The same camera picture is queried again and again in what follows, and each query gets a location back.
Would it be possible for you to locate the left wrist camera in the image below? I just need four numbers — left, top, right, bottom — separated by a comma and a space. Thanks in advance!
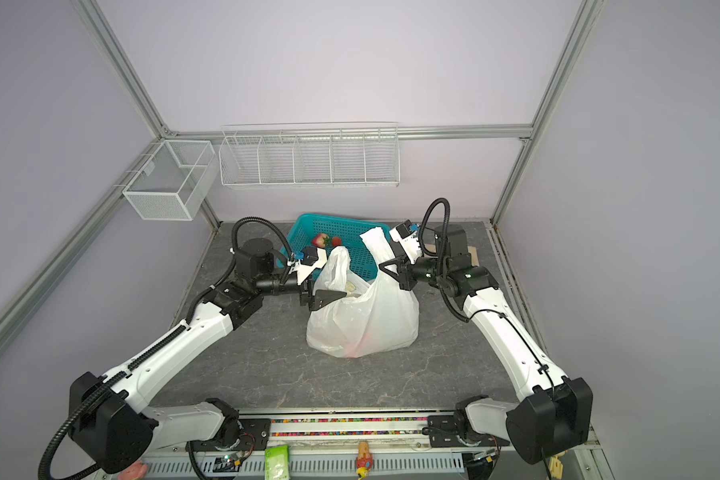
289, 245, 328, 285

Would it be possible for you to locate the pink toy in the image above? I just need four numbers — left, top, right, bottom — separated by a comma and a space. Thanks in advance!
117, 461, 149, 480

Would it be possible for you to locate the green packet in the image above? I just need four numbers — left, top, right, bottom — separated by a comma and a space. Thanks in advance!
264, 445, 291, 480

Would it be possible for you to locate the white plastic bag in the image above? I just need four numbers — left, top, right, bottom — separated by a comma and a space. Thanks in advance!
306, 246, 420, 358

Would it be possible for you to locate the teal plastic basket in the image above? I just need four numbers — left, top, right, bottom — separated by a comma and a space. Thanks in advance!
286, 214, 390, 283

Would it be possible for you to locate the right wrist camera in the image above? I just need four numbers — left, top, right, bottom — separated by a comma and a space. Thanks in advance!
390, 220, 423, 263

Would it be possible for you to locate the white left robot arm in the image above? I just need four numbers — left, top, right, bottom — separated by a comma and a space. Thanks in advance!
38, 216, 343, 479

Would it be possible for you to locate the white wire mesh box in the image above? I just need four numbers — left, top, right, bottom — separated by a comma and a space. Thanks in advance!
123, 140, 219, 221

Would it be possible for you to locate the white wire wall shelf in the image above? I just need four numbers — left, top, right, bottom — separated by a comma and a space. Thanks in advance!
218, 122, 401, 188

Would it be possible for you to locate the small yellow toy figure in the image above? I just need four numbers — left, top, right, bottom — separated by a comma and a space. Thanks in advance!
546, 456, 564, 480

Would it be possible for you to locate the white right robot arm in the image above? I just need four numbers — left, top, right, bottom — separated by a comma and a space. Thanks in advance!
378, 197, 593, 464

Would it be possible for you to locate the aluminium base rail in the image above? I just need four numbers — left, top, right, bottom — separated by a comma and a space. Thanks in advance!
138, 407, 611, 479

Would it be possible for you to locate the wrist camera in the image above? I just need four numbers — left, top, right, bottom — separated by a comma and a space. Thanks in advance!
390, 220, 423, 263
289, 245, 328, 285

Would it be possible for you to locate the yellow work glove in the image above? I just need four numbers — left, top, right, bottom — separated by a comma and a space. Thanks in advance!
442, 241, 479, 269

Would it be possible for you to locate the small orange toy figure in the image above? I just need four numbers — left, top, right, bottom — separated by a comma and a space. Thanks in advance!
355, 441, 373, 479

